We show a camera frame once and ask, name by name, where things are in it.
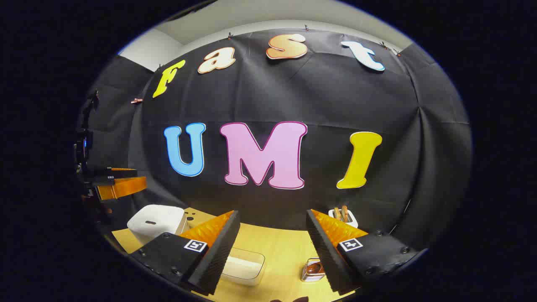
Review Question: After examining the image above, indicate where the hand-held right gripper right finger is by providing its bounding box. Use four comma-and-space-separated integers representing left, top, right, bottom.
306, 209, 420, 294

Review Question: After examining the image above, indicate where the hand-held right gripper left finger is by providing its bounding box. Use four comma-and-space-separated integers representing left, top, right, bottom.
129, 211, 241, 295

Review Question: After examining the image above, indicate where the white chopstick holder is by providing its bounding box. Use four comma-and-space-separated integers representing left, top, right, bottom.
328, 208, 358, 229

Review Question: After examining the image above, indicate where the white rice cooker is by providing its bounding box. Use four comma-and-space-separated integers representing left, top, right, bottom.
127, 204, 189, 246

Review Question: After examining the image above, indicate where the small metal can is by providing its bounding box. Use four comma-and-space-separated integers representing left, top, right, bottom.
301, 258, 326, 282

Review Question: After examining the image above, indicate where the black backdrop cloth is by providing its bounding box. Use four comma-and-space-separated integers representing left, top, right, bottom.
78, 29, 474, 252

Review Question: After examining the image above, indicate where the thin hanging cable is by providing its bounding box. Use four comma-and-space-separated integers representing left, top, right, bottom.
392, 198, 412, 234

